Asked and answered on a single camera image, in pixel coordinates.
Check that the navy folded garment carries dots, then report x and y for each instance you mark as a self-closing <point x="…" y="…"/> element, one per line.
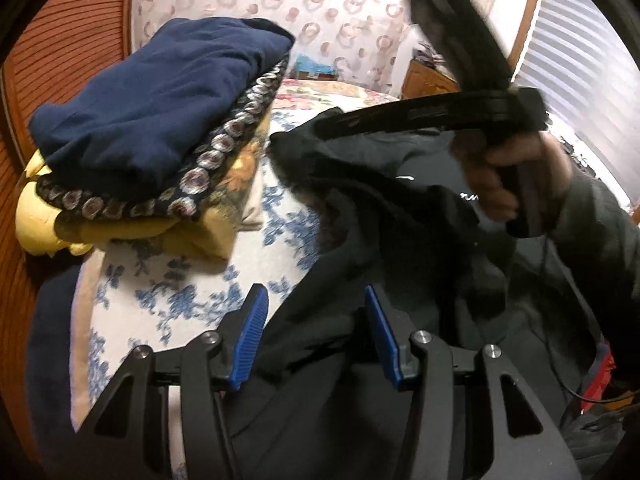
<point x="150" y="100"/>

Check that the wooden slatted headboard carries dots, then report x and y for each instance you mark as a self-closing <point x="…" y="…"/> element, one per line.
<point x="75" y="20"/>

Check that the white window blind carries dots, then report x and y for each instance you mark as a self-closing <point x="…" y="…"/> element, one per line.
<point x="575" y="35"/>

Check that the red bag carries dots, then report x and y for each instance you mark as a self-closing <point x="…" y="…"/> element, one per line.
<point x="600" y="380"/>

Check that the wooden dresser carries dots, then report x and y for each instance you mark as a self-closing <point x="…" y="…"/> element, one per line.
<point x="420" y="82"/>

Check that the turquoise fluffy item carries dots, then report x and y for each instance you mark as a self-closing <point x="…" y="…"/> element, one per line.
<point x="312" y="66"/>

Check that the patterned paper stack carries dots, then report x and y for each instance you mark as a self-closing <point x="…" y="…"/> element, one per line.
<point x="427" y="52"/>

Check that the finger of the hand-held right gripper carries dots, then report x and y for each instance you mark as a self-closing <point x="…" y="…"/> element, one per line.
<point x="450" y="25"/>
<point x="410" y="112"/>

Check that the beige folded cloth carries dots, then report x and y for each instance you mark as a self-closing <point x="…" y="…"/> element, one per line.
<point x="252" y="210"/>

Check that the row of small bottles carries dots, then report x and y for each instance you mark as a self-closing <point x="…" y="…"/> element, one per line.
<point x="585" y="155"/>

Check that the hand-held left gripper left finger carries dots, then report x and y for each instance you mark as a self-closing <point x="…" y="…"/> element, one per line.
<point x="250" y="335"/>

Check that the black t-shirt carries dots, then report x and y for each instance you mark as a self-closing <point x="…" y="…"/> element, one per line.
<point x="375" y="240"/>

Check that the yellow patterned cloth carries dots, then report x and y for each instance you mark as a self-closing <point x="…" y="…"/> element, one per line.
<point x="200" y="232"/>

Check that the person's right hand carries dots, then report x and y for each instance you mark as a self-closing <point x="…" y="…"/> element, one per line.
<point x="487" y="185"/>

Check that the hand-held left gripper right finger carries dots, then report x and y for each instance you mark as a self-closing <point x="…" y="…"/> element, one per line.
<point x="382" y="340"/>

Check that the dark navy blanket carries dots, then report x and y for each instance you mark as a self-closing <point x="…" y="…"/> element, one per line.
<point x="50" y="350"/>

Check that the yellow plush toy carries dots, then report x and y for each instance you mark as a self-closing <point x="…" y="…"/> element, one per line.
<point x="35" y="220"/>

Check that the pink floral quilt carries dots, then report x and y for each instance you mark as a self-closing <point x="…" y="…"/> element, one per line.
<point x="320" y="95"/>

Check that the dark floral patterned garment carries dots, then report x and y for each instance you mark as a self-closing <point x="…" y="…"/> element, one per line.
<point x="215" y="160"/>

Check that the grey quilted cloth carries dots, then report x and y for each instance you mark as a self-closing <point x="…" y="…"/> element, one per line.
<point x="600" y="440"/>

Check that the wooden window frame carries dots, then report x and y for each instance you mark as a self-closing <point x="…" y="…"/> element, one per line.
<point x="530" y="20"/>

